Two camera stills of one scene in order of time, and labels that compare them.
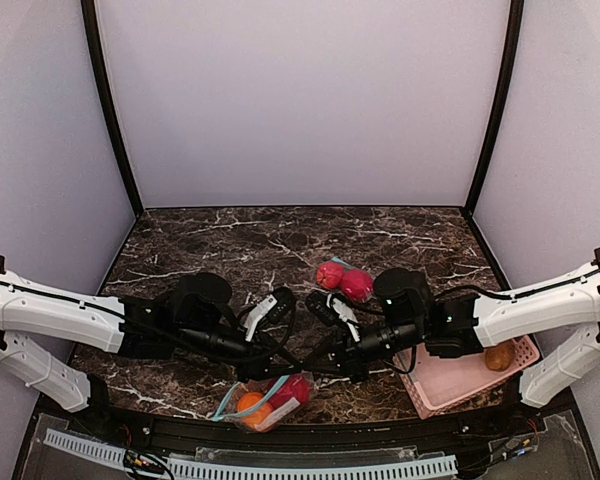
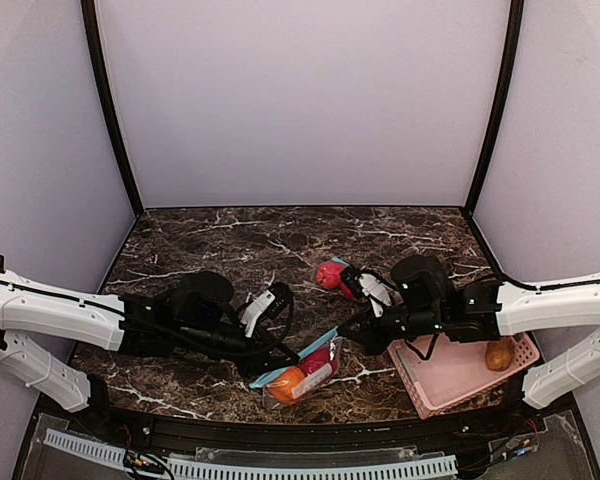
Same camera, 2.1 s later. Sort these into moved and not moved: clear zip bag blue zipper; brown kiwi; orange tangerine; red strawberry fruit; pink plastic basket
Moved: orange tangerine; red strawberry fruit
Not moved: clear zip bag blue zipper; pink plastic basket; brown kiwi
